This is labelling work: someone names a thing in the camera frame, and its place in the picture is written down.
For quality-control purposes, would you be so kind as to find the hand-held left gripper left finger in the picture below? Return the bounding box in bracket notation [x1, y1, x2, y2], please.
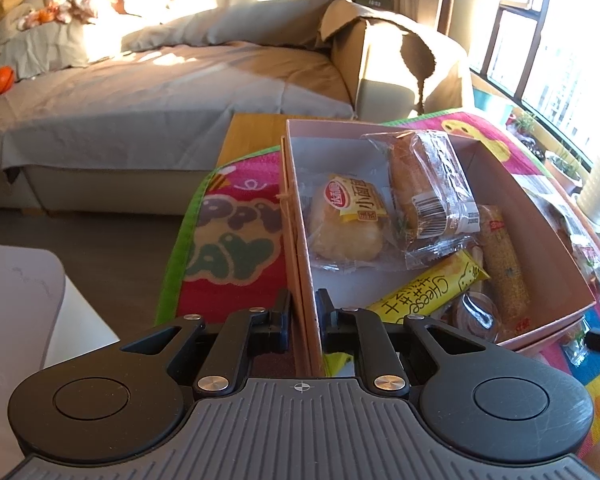
[121, 288, 294, 408]

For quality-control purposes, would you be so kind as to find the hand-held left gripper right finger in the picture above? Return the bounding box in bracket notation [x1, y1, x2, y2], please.
[315, 288, 483, 404]

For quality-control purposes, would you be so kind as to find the clear hawthorn snack packet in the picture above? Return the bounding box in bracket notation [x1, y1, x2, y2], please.
[555, 195, 600, 322]

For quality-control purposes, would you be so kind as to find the round bun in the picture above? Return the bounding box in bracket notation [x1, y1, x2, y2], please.
[307, 172, 389, 274]

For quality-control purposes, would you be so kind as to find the yellow cheese snack packet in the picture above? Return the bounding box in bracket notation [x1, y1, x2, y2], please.
[324, 250, 491, 377]

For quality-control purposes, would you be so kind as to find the vacuum packed corn cob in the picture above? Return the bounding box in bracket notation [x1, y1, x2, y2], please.
[472, 205, 536, 334]

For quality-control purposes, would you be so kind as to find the clear jelly cup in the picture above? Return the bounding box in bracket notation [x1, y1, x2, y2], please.
[442, 292, 504, 344]

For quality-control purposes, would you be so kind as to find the long bread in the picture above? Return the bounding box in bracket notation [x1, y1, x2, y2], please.
[361, 130, 483, 271]

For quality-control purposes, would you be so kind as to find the pink cardboard box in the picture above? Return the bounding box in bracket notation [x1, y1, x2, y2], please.
[279, 119, 597, 378]

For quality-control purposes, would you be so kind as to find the colourful play mat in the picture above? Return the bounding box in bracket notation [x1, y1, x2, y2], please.
[155, 110, 600, 461]

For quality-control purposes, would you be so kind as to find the white pot with plant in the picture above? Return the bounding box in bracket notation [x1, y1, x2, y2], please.
[545, 147, 584, 194]

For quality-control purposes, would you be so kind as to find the small green plant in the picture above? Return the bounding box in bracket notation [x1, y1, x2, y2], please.
[512, 109, 539, 136]

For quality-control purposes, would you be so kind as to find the teal plastic basin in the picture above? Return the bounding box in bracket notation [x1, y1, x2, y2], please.
[472, 87, 516, 126]

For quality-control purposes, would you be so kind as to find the beige sofa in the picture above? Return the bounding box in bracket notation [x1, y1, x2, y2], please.
[0, 0, 474, 212]

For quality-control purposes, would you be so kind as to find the white low table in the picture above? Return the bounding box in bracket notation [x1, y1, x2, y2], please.
[0, 242, 121, 377]

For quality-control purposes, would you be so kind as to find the large grey pillow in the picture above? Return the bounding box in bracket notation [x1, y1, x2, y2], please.
[122, 0, 344, 54]

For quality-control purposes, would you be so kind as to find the small grey cushion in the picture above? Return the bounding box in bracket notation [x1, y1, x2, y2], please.
[0, 22, 126, 81]

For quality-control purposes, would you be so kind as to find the window frame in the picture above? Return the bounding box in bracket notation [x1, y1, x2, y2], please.
[467, 0, 600, 162]

